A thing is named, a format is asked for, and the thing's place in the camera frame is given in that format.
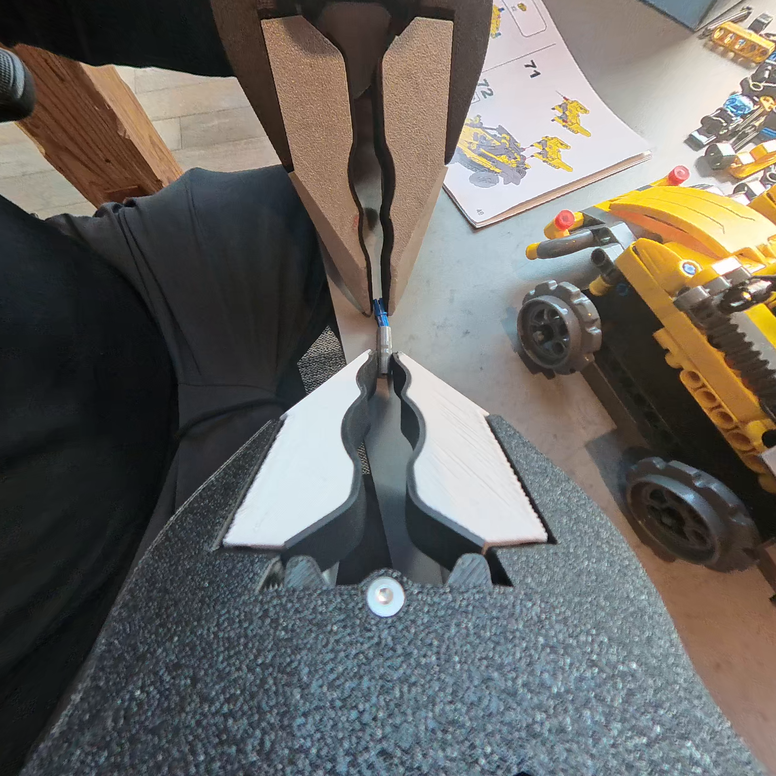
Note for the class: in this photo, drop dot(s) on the yellow toy brick vehicle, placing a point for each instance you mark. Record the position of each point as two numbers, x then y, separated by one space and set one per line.
679 364

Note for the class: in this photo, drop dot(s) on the wooden post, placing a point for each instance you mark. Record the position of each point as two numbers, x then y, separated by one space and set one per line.
103 127

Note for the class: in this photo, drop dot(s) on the person's left forearm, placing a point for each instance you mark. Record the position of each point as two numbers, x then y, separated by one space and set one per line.
109 30

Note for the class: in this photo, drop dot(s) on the small grey toy connector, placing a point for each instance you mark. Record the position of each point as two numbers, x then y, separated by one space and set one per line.
383 352

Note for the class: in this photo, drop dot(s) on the toy brick instruction booklet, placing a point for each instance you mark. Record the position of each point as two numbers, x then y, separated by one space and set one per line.
540 115

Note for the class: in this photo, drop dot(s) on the pile of loose toy bricks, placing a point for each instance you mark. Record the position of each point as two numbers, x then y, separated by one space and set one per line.
740 97

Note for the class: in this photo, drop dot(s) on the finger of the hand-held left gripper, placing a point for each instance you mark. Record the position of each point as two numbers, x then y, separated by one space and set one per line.
418 133
315 146

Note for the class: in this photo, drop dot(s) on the person's black clothing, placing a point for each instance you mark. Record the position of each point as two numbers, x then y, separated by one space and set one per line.
121 424

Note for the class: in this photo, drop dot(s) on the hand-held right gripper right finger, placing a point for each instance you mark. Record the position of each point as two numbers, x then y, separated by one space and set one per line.
479 479

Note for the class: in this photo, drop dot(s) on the grey desk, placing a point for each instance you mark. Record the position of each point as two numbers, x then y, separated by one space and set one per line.
546 340

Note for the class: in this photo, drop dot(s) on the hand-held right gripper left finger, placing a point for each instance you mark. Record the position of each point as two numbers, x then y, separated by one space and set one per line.
303 485

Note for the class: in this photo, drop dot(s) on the small blue toy pin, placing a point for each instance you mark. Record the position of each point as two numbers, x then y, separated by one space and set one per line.
381 313

